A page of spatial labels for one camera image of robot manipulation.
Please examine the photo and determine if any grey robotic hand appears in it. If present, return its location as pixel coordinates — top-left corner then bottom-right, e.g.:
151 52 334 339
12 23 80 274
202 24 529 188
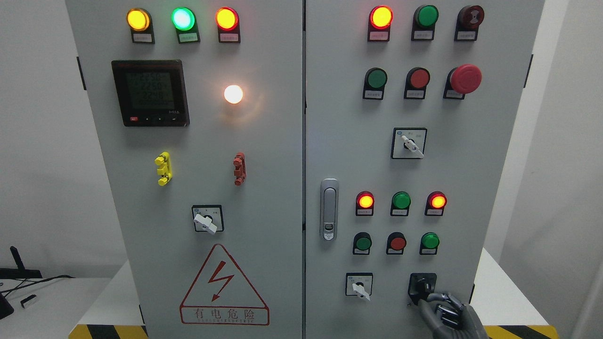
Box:
417 293 489 339

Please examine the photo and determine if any black rotary knob switch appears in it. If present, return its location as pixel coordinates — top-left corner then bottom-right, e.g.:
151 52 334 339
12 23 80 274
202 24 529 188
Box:
407 273 437 306

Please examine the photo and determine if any green indicator light lower right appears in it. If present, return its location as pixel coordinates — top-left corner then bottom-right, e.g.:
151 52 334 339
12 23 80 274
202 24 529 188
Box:
419 232 440 255

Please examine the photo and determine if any green indicator light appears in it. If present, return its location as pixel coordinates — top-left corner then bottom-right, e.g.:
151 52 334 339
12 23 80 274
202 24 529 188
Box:
419 232 440 255
411 5 439 41
390 191 411 217
171 7 200 44

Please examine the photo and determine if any red push button lower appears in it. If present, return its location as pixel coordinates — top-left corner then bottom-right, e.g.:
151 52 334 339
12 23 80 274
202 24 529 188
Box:
386 232 407 255

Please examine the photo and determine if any green push button lower left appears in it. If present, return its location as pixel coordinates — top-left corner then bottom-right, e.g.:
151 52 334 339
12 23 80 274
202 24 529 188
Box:
352 232 372 255

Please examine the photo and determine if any red indicator light middle right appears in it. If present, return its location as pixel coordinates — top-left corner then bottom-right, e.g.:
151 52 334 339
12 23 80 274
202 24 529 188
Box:
424 191 448 217

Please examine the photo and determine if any red indicator light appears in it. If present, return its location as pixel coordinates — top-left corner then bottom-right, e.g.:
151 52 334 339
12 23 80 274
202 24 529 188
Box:
367 5 393 41
424 191 448 217
215 7 241 43
355 191 375 216

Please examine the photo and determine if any green indicator light middle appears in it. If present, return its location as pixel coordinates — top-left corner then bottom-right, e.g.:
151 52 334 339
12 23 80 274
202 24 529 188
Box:
390 191 411 217

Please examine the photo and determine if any red indicator light middle left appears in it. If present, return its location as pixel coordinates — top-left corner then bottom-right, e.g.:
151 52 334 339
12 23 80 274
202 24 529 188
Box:
355 191 375 216

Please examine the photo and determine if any silver cabinet door latch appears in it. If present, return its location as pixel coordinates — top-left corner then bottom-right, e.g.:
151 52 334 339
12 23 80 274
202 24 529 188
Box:
319 178 340 241

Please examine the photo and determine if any grey right cabinet door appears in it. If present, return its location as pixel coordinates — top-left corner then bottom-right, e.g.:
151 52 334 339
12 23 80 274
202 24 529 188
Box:
304 0 544 339

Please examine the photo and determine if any grey cabinet door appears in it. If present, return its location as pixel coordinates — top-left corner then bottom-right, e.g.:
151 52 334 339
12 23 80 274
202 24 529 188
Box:
304 0 544 339
66 0 304 339

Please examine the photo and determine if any red electric hazard warning sticker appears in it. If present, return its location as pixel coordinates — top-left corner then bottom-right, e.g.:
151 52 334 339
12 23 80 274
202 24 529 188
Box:
179 244 270 326

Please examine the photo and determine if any red emergency stop mushroom button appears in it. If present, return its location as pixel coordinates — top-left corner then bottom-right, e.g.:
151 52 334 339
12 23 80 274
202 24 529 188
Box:
443 64 482 99

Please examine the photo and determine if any red push button upper row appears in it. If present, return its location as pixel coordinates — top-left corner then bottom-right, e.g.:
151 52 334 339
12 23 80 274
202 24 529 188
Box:
404 67 431 99

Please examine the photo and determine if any green push button upper row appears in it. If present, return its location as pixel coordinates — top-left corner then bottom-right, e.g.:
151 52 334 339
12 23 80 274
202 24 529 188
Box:
363 67 388 100

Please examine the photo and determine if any red terminal connector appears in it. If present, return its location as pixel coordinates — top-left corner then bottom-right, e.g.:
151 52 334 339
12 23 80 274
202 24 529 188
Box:
233 152 247 186

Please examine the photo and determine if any dark red buzzer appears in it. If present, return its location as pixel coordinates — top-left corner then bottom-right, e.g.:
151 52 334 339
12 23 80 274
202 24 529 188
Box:
454 5 485 41

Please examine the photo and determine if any green indicator light top right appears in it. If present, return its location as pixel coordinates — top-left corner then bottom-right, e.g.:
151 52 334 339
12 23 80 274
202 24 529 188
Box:
411 5 439 41

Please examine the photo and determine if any red indicator light top right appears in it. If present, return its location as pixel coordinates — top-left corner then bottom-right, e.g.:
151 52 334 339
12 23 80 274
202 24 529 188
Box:
367 5 393 41

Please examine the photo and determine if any white glowing lamp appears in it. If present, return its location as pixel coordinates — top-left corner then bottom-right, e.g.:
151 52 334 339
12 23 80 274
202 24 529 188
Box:
223 84 244 105

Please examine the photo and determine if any yellow terminal connector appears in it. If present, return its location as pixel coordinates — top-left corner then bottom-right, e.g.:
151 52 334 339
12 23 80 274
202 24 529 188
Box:
155 152 173 186

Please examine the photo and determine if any grey left cabinet door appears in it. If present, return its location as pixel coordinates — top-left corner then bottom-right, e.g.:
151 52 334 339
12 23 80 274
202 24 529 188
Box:
66 0 304 339

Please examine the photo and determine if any white table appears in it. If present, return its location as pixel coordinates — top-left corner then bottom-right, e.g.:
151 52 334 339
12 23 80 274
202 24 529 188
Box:
0 250 559 339

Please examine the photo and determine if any red indicator light top left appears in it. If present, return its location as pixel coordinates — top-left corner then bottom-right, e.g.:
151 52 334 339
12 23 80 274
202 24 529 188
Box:
215 7 241 43

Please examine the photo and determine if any black digital power meter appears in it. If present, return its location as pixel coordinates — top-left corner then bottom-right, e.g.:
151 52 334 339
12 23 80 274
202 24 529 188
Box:
111 59 190 127

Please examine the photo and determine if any green indicator light top left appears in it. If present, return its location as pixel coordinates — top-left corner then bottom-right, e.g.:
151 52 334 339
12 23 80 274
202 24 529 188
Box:
171 7 200 44

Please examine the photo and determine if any small black white adapter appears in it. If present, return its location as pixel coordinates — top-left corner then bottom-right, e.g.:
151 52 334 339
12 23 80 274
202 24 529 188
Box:
20 294 38 309

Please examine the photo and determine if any yellow indicator light top left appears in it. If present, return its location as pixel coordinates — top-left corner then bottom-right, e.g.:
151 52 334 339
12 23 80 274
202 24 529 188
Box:
126 7 155 44

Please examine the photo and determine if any black device with antenna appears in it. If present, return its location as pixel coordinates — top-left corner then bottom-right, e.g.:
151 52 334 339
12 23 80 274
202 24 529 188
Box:
0 245 42 279

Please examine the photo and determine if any lower white selector switch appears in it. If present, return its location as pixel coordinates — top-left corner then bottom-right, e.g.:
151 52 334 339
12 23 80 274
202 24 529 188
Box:
345 272 374 302

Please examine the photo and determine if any upper right white selector switch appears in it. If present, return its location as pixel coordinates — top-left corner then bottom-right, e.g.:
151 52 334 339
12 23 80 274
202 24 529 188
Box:
391 127 428 159

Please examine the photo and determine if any left door white selector switch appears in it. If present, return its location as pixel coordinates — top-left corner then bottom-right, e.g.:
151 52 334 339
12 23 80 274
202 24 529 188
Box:
191 204 224 234

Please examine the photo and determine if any black cable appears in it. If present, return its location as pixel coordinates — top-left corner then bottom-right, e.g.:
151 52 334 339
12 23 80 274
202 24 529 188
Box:
0 274 75 296

